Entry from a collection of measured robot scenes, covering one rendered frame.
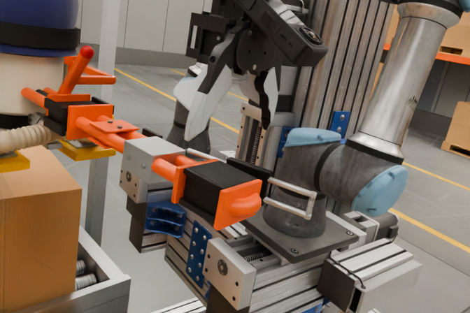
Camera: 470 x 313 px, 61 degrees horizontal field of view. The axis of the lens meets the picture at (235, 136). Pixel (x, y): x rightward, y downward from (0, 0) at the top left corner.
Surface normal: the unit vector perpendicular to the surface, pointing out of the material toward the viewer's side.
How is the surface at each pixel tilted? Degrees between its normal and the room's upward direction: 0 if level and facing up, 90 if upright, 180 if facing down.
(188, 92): 57
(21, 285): 90
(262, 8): 91
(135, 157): 90
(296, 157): 89
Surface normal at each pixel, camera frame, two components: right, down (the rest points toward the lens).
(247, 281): 0.60, 0.32
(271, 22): -0.62, 0.13
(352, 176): -0.67, -0.14
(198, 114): 0.12, 0.34
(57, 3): 0.89, 0.21
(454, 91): -0.78, 0.04
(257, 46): 0.75, 0.31
